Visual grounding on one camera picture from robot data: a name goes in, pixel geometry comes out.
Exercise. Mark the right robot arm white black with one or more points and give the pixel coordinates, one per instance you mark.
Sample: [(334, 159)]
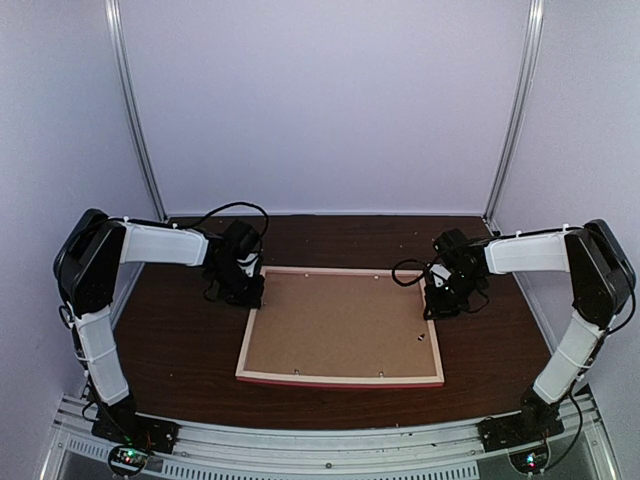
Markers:
[(602, 280)]

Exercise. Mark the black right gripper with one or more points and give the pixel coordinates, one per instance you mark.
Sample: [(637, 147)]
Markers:
[(437, 309)]

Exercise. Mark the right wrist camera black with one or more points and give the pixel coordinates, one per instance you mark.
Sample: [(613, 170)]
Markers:
[(449, 241)]

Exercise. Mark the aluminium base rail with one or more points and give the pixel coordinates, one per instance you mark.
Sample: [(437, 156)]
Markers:
[(452, 450)]

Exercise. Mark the brown backing board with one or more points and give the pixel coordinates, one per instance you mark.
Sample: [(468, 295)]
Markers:
[(340, 325)]

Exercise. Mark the camera cable black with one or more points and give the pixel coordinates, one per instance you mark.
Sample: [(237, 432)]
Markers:
[(229, 206), (409, 272)]

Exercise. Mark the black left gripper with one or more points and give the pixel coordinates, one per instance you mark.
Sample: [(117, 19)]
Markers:
[(252, 299)]

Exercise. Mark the left camera cable black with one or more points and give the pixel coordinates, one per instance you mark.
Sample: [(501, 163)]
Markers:
[(229, 206)]

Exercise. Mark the left aluminium corner post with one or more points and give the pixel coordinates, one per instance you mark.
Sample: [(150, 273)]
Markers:
[(116, 31)]

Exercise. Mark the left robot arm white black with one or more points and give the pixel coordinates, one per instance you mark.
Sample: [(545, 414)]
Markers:
[(87, 266)]

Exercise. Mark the right controller board with leds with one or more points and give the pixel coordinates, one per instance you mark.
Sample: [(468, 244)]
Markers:
[(530, 461)]

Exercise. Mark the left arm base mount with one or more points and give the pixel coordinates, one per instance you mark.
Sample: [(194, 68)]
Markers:
[(120, 423)]

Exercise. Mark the aluminium corner post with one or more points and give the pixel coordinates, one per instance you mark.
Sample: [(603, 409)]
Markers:
[(527, 69), (116, 31)]

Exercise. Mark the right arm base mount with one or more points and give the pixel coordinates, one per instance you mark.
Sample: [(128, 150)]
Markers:
[(535, 421)]

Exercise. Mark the left controller board with leds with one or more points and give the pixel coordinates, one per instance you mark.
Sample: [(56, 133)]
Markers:
[(125, 460)]

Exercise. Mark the right aluminium corner post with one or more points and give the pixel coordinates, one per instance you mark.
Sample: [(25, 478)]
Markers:
[(527, 69)]

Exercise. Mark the right camera cable black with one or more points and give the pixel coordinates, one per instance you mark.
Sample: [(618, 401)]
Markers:
[(409, 272)]

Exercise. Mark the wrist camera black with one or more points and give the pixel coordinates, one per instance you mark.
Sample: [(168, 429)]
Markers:
[(449, 241), (242, 239)]

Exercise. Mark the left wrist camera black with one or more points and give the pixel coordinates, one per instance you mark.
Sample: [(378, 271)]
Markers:
[(242, 239)]

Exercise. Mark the controller board with leds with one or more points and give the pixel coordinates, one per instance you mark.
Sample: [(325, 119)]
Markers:
[(125, 460), (530, 461)]

